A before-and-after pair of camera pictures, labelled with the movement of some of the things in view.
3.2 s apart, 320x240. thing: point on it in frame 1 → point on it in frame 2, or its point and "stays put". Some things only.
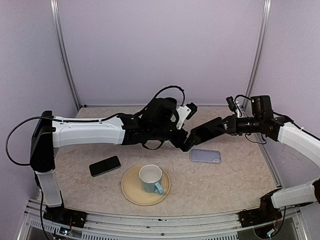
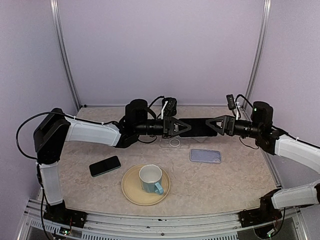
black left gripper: [178, 142] → [169, 127]
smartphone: [205, 156] stays put
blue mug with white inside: [150, 177] stays put
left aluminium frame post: [56, 16] stays put
